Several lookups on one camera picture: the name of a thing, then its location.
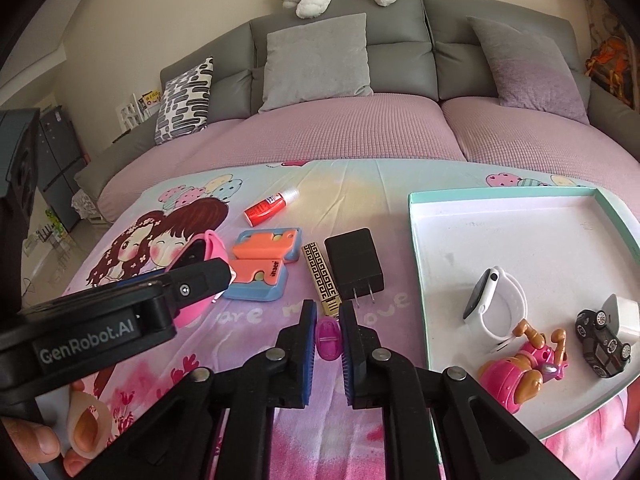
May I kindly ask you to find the pink brown puppy toy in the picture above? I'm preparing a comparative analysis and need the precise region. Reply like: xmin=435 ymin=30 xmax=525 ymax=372
xmin=476 ymin=318 xmax=570 ymax=415

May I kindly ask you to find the white book rack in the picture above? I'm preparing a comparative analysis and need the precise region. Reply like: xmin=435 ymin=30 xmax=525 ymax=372
xmin=116 ymin=91 xmax=161 ymax=131

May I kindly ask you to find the white smartwatch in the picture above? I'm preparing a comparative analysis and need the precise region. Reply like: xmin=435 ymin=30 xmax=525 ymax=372
xmin=461 ymin=265 xmax=529 ymax=353

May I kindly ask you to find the small pink plastic clip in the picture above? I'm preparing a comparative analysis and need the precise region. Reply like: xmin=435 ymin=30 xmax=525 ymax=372
xmin=315 ymin=319 xmax=342 ymax=362

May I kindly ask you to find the teal cardboard box lid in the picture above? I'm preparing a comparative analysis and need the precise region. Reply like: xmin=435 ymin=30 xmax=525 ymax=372
xmin=407 ymin=186 xmax=640 ymax=441

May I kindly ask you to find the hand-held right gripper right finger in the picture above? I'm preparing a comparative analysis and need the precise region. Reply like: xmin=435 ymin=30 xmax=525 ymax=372
xmin=339 ymin=304 xmax=551 ymax=480

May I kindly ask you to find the black white patterned pillow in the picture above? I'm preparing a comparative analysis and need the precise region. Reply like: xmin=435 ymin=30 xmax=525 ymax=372
xmin=154 ymin=56 xmax=215 ymax=146

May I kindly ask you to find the black charger plug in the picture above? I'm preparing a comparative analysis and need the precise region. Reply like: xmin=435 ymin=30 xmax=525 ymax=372
xmin=324 ymin=228 xmax=385 ymax=308

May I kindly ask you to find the patterned curtain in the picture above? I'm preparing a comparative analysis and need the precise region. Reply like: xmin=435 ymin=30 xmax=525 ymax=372
xmin=575 ymin=0 xmax=640 ymax=111

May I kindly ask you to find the pink quilted sofa cover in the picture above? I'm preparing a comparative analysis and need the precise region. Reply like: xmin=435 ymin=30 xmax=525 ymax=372
xmin=97 ymin=92 xmax=640 ymax=223

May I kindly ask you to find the printed cartoon blanket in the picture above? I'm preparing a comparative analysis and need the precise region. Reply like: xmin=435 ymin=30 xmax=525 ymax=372
xmin=30 ymin=157 xmax=640 ymax=480

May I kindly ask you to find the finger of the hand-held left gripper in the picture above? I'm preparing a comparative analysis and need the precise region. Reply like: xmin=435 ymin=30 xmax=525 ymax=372
xmin=94 ymin=268 xmax=172 ymax=289
xmin=164 ymin=261 xmax=237 ymax=317

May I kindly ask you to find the white charger plug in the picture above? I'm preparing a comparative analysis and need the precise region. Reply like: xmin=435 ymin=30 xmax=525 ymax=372
xmin=599 ymin=294 xmax=640 ymax=342

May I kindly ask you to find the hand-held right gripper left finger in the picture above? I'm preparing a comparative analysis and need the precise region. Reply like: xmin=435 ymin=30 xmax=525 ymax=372
xmin=112 ymin=300 xmax=319 ymax=480

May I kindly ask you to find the lilac pillow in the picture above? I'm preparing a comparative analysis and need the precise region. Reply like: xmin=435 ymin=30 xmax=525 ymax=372
xmin=466 ymin=16 xmax=592 ymax=126

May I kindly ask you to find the person's left hand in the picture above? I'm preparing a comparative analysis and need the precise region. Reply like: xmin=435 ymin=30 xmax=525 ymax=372
xmin=0 ymin=379 xmax=110 ymax=479

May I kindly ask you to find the black toy car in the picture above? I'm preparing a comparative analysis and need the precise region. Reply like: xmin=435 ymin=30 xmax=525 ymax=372
xmin=574 ymin=308 xmax=633 ymax=379

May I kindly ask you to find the pink smartwatch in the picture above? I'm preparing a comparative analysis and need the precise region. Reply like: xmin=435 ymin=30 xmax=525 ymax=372
xmin=162 ymin=230 xmax=232 ymax=328

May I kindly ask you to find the red glue bottle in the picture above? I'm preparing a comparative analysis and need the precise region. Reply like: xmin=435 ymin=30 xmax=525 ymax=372
xmin=243 ymin=187 xmax=300 ymax=227

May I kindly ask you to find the grey sofa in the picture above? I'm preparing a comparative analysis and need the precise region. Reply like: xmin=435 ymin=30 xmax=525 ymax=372
xmin=75 ymin=0 xmax=640 ymax=221

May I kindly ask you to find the grey blue cabinet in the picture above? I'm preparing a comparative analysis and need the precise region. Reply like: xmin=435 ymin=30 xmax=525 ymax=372
xmin=37 ymin=105 xmax=88 ymax=233

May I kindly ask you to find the orange bag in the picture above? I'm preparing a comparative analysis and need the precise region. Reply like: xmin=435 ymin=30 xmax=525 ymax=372
xmin=585 ymin=35 xmax=636 ymax=106

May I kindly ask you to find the gold black patterned lighter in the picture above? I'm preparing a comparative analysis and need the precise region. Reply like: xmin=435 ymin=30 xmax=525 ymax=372
xmin=301 ymin=241 xmax=343 ymax=317

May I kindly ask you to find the grey pillow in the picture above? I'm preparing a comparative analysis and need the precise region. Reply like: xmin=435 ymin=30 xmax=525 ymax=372
xmin=258 ymin=12 xmax=375 ymax=113

